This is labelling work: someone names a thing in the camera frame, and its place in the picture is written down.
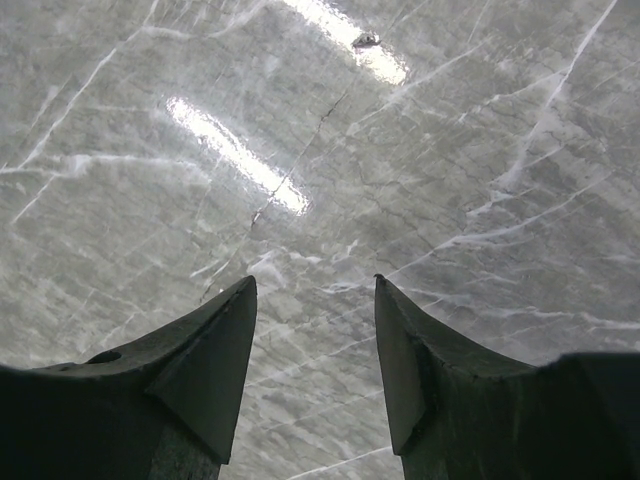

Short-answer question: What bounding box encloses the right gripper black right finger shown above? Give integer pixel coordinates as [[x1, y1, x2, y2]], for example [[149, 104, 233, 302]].
[[374, 276, 639, 479]]

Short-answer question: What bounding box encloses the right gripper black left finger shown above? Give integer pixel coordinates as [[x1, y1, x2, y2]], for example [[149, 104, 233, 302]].
[[1, 276, 257, 479]]

